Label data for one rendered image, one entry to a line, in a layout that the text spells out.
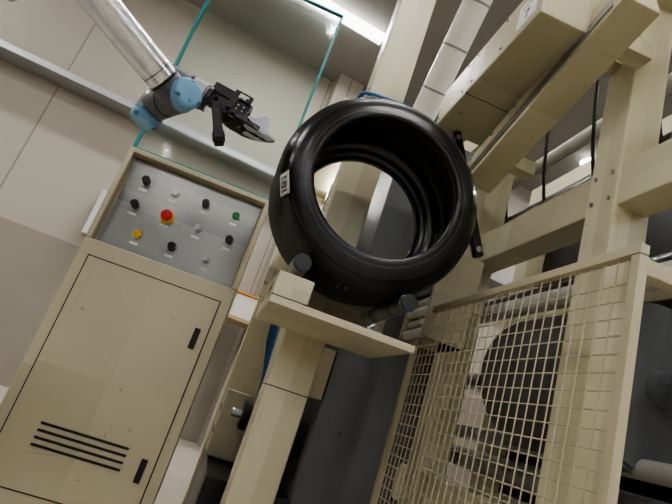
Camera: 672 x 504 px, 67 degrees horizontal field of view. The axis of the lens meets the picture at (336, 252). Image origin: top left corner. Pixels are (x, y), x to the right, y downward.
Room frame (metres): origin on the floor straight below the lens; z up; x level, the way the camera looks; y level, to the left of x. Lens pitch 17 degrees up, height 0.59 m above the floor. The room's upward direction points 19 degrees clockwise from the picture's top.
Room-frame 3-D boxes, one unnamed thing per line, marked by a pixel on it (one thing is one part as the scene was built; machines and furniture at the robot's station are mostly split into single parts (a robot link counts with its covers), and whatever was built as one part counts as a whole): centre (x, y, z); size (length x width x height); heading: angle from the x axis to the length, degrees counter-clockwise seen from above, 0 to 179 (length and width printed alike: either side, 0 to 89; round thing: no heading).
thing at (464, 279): (1.63, -0.39, 1.05); 0.20 x 0.15 x 0.30; 9
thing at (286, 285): (1.33, 0.09, 0.83); 0.36 x 0.09 x 0.06; 9
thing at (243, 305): (4.65, 0.57, 1.24); 0.41 x 0.34 x 0.23; 107
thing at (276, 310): (1.35, -0.04, 0.80); 0.37 x 0.36 x 0.02; 99
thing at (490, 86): (1.28, -0.36, 1.71); 0.61 x 0.25 x 0.15; 9
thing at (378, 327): (1.53, -0.02, 0.90); 0.40 x 0.03 x 0.10; 99
